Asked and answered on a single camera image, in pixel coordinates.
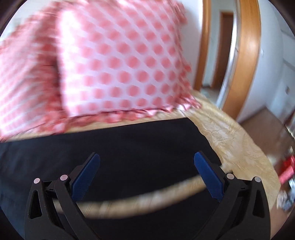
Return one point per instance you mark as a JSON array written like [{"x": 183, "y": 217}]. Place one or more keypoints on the wooden door frame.
[{"x": 245, "y": 57}]

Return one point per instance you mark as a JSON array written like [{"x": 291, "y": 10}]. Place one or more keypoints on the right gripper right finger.
[{"x": 242, "y": 211}]

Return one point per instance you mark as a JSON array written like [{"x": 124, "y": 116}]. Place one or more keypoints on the yellow patterned bed sheet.
[{"x": 235, "y": 148}]

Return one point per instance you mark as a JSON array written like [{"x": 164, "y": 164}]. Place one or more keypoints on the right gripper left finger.
[{"x": 52, "y": 211}]

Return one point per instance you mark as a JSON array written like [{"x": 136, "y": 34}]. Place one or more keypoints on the red object on floor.
[{"x": 287, "y": 170}]

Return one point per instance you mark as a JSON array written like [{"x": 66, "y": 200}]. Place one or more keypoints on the black pants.
[{"x": 134, "y": 159}]

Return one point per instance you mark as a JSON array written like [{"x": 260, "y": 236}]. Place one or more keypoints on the right pink polka dot pillow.
[{"x": 75, "y": 63}]

